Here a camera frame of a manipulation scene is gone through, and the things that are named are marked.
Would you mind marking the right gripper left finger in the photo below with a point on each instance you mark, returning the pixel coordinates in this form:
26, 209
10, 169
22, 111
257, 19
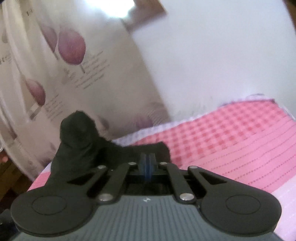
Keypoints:
108, 180

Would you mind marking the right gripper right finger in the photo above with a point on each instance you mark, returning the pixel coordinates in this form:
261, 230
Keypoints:
163, 170

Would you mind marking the black jacket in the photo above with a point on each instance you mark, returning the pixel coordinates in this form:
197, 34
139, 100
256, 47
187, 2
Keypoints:
82, 150

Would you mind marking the person's left hand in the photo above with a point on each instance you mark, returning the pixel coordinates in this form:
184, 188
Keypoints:
4, 159

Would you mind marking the pink purple checked bedsheet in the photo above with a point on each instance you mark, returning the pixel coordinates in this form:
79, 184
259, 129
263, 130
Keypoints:
251, 141

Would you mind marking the floral beige curtain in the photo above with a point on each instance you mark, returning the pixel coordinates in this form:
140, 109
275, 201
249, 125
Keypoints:
58, 57

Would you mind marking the brown wooden window frame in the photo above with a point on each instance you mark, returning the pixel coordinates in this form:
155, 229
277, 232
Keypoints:
143, 12

